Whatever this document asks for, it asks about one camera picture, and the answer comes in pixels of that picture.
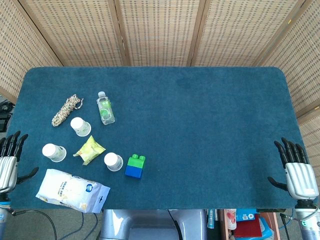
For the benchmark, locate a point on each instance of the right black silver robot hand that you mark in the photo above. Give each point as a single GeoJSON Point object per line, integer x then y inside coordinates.
{"type": "Point", "coordinates": [300, 177]}

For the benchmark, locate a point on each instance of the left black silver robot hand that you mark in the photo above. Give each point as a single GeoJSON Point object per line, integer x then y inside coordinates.
{"type": "Point", "coordinates": [7, 170]}

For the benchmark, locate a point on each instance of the white paper cup green leaves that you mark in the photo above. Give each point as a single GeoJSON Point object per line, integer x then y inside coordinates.
{"type": "Point", "coordinates": [53, 152]}

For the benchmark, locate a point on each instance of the white paper cup blue flower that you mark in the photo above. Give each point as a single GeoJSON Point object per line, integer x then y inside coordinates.
{"type": "Point", "coordinates": [113, 161]}

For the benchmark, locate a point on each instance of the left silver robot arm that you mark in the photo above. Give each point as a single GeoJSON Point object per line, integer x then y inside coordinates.
{"type": "Point", "coordinates": [2, 220]}

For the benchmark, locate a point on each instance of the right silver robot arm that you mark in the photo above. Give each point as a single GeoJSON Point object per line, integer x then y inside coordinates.
{"type": "Point", "coordinates": [310, 225]}

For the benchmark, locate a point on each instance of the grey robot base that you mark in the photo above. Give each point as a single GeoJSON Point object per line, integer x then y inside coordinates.
{"type": "Point", "coordinates": [140, 222]}

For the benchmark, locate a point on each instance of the white paper cup green flower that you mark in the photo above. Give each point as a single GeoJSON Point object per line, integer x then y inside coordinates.
{"type": "Point", "coordinates": [80, 126]}

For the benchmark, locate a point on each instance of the black equipment on floor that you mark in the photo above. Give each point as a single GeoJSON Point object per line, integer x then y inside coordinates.
{"type": "Point", "coordinates": [4, 117]}

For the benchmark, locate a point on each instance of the white resealable snack bag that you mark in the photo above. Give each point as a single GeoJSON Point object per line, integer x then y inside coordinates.
{"type": "Point", "coordinates": [67, 190]}

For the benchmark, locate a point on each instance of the red book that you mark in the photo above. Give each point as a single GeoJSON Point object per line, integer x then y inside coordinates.
{"type": "Point", "coordinates": [248, 226]}

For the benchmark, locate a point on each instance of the pink printed packet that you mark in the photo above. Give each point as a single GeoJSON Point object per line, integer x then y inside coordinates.
{"type": "Point", "coordinates": [230, 218]}

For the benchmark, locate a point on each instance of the yellow green snack packet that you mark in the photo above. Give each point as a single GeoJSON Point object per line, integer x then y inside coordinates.
{"type": "Point", "coordinates": [90, 150]}

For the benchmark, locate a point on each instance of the teal carpet table cover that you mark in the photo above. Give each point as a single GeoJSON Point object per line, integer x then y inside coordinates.
{"type": "Point", "coordinates": [200, 125]}

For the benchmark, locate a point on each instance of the clear plastic water bottle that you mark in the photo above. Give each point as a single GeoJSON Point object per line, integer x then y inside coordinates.
{"type": "Point", "coordinates": [106, 110]}

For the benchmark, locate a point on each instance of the blue toy building brick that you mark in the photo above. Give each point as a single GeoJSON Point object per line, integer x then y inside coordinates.
{"type": "Point", "coordinates": [133, 172]}

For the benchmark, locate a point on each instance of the green toy building brick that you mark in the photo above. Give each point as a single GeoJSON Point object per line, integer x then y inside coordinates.
{"type": "Point", "coordinates": [136, 162]}

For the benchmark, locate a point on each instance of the woven bamboo folding screen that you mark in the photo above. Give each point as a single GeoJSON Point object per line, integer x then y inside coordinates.
{"type": "Point", "coordinates": [160, 32]}

